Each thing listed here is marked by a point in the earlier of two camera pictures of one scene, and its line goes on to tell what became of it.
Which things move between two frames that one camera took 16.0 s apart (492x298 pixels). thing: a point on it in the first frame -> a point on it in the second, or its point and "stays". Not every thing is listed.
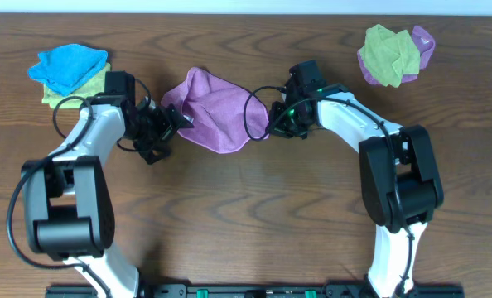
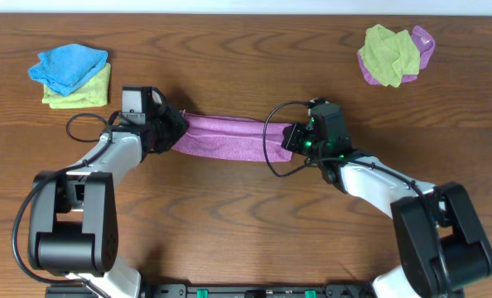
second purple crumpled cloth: (365, 68) stays
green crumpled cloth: (388, 56) stays
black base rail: (255, 290) stays
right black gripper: (276, 124) -> (292, 134)
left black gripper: (163, 132) stays
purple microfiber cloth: (225, 116) -> (233, 138)
